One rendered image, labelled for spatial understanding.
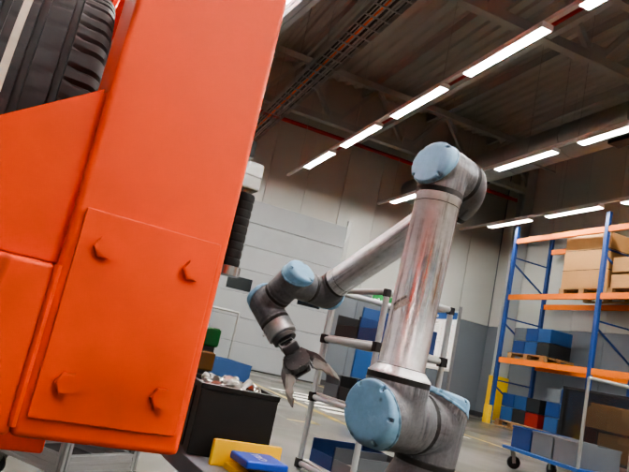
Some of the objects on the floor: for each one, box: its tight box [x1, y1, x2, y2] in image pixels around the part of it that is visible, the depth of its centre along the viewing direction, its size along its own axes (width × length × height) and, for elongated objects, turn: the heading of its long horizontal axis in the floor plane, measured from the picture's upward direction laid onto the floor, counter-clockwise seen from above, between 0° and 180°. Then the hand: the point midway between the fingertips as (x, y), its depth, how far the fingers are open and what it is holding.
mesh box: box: [557, 386, 629, 469], centre depth 831 cm, size 128×89×97 cm
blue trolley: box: [209, 306, 253, 382], centre depth 687 cm, size 104×67×96 cm, turn 69°
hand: (315, 393), depth 171 cm, fingers open, 14 cm apart
